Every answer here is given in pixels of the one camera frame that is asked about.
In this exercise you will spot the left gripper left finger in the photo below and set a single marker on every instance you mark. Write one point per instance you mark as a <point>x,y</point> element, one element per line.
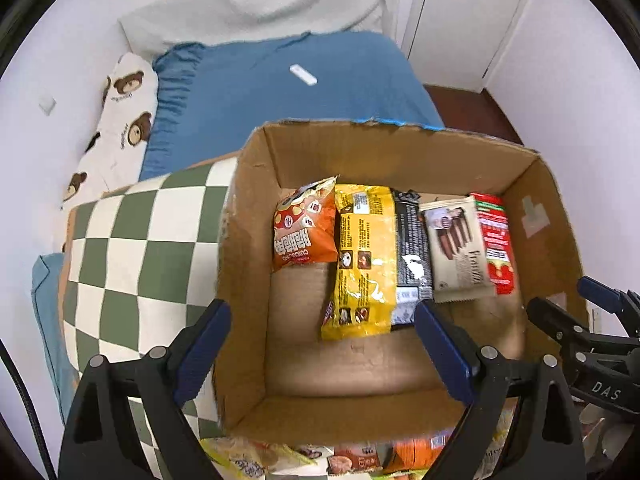
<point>100,440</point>

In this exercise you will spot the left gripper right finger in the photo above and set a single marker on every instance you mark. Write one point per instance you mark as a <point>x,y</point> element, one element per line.
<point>544,440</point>

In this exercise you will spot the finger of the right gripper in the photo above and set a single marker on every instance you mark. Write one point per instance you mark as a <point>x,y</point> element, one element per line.
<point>569,333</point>
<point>624,305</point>

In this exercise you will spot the beige Franzzi wafer pack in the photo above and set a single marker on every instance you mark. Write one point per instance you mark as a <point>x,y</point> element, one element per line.
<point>457,251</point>

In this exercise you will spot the red snack box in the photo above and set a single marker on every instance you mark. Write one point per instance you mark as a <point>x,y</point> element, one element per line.
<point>497,241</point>

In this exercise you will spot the black cookie snack pack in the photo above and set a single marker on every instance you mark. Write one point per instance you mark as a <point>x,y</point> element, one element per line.
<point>414,281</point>

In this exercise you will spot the yellow chocolate snack bag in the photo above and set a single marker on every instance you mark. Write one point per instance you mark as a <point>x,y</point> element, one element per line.
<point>364,294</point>

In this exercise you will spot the white grey snack pack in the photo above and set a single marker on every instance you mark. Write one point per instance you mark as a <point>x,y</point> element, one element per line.
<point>498,440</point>

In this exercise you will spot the yellow chicken snack bag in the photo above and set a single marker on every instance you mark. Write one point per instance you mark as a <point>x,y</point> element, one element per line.
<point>253,460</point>

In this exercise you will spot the green white checkered cushion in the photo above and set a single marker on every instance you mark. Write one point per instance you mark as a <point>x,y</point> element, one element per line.
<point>141,264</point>

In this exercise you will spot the light blue pillow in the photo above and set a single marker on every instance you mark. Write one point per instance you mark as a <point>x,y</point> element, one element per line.
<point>46,273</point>

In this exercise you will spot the brown small snack packet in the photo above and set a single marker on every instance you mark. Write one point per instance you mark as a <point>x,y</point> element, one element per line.
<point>358,458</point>

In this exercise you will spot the brown cardboard box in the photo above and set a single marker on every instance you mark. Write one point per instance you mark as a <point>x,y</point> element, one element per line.
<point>334,231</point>

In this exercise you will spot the bear print pillow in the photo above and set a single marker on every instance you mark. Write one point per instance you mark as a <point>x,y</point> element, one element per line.
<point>116,151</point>

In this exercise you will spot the orange red snack bag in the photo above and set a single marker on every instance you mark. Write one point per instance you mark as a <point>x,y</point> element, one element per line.
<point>304,224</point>

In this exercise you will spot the blue bed sheet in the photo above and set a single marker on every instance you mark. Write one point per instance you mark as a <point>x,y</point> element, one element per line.
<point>211,98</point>

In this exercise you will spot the white door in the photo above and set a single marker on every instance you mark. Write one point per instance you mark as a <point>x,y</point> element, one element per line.
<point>453,43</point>

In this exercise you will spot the white remote control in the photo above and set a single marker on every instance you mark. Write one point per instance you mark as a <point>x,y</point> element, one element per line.
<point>308,78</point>

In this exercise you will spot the white wall switch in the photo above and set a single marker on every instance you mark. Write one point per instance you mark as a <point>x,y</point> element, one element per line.
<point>47,104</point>

